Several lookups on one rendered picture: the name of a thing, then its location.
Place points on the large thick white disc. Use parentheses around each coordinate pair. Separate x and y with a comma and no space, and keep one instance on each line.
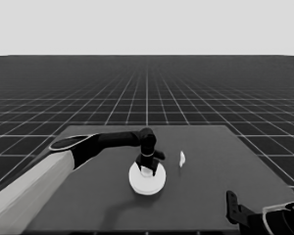
(147,184)

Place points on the small white T-shaped piece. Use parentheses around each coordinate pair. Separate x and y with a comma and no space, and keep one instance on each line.
(182,159)

